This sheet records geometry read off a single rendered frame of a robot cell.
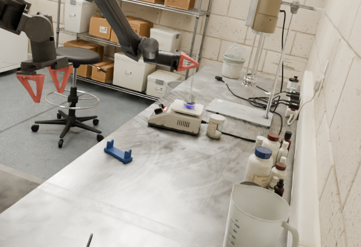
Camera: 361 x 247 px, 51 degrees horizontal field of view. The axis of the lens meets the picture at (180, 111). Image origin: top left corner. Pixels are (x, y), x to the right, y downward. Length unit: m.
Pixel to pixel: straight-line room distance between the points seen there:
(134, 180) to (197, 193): 0.18
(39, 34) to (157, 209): 0.51
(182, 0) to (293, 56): 1.17
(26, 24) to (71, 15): 3.06
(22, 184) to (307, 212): 1.21
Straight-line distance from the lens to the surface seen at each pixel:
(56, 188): 1.05
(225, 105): 1.83
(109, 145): 1.24
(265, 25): 1.67
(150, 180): 1.12
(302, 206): 0.98
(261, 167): 1.13
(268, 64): 3.80
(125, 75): 3.79
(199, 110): 1.46
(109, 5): 1.23
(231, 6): 3.79
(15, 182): 1.79
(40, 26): 0.90
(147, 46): 1.34
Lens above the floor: 1.33
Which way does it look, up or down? 20 degrees down
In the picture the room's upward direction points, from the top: 11 degrees clockwise
